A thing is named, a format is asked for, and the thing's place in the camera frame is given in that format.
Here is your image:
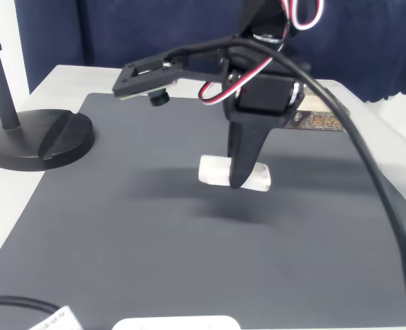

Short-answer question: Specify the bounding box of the dark blue curtain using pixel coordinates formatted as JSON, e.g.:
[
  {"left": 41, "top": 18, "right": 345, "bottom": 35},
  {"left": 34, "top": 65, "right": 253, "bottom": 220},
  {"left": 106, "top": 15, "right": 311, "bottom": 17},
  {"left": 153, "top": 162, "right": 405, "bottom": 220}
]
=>
[{"left": 14, "top": 0, "right": 406, "bottom": 104}]

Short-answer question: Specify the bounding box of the patterned open cardboard box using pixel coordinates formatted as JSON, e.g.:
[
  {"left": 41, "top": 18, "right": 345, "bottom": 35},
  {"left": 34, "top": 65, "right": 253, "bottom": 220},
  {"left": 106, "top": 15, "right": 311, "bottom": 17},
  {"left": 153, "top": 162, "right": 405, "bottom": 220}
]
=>
[{"left": 284, "top": 87, "right": 352, "bottom": 134}]

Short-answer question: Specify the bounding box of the thick black camera cable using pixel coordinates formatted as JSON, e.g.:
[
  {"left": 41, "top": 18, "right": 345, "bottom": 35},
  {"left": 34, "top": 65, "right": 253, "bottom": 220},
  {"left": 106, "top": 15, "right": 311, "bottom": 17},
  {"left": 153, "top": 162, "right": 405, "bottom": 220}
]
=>
[{"left": 162, "top": 35, "right": 406, "bottom": 330}]

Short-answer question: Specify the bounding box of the grey rubber mat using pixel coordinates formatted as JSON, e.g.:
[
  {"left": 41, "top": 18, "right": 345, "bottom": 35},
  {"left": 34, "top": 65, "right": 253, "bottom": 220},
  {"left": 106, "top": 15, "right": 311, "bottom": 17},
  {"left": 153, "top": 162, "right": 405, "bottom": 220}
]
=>
[{"left": 0, "top": 92, "right": 406, "bottom": 330}]

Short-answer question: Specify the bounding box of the black round-base stand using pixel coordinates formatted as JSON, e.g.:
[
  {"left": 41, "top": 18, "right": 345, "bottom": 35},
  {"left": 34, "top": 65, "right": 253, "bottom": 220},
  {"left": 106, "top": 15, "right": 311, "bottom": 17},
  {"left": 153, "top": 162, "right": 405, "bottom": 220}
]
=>
[{"left": 0, "top": 0, "right": 96, "bottom": 172}]

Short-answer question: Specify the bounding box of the white rectangular block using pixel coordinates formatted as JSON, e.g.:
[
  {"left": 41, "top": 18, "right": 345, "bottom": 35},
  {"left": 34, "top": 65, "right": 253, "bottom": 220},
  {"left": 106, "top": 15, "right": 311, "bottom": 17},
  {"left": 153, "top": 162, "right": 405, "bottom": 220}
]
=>
[{"left": 197, "top": 154, "right": 273, "bottom": 193}]

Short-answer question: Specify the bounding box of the red white black servo wire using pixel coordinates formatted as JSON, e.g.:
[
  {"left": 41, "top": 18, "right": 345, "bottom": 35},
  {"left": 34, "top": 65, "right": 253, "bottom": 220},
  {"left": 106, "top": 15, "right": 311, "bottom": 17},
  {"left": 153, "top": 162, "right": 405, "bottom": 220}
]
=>
[
  {"left": 279, "top": 0, "right": 327, "bottom": 32},
  {"left": 199, "top": 56, "right": 284, "bottom": 106}
]

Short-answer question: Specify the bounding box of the white rounded electronic device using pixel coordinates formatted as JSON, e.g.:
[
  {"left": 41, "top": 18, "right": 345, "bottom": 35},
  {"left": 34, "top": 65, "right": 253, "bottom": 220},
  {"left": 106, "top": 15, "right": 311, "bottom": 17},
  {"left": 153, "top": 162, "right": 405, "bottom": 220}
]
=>
[{"left": 111, "top": 314, "right": 242, "bottom": 330}]

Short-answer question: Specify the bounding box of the thin black desk cable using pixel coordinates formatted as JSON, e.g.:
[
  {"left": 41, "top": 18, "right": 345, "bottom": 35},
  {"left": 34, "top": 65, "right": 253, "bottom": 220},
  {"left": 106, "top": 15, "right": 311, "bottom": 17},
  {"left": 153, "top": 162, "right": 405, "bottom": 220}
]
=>
[{"left": 0, "top": 296, "right": 61, "bottom": 316}]

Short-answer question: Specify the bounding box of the white printed paper label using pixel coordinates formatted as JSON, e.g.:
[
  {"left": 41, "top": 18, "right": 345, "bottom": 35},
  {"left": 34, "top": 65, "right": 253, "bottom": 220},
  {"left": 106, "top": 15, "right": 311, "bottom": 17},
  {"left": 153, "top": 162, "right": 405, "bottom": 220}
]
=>
[{"left": 28, "top": 305, "right": 84, "bottom": 330}]

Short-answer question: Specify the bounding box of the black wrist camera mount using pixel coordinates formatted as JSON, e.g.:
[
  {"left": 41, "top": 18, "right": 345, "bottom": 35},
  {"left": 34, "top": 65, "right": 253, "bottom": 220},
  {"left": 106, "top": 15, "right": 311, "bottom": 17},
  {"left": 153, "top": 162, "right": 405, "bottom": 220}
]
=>
[{"left": 112, "top": 47, "right": 232, "bottom": 107}]

